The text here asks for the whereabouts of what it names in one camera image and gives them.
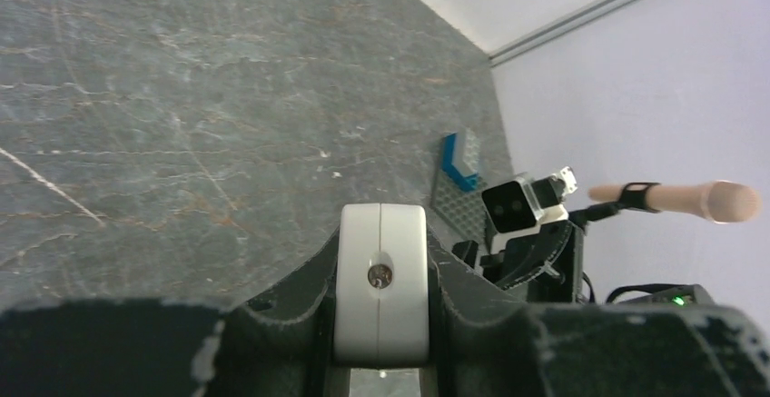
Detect grey lego brick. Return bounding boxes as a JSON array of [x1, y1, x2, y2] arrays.
[[451, 129, 480, 177]]

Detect black microphone stand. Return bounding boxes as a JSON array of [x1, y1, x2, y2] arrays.
[[568, 182, 660, 230]]

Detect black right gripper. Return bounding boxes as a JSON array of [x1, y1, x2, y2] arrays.
[[450, 221, 584, 304]]

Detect grey lego baseplate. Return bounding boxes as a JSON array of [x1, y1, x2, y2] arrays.
[[430, 134, 487, 243]]

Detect white remote control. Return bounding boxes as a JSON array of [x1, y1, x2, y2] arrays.
[[333, 203, 429, 369]]

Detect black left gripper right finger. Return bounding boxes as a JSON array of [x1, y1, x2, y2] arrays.
[[425, 235, 769, 396]]

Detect blue lego brick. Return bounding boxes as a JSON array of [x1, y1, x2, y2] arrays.
[[441, 129, 480, 193]]

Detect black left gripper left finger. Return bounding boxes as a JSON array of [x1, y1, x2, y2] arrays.
[[1, 235, 341, 396]]

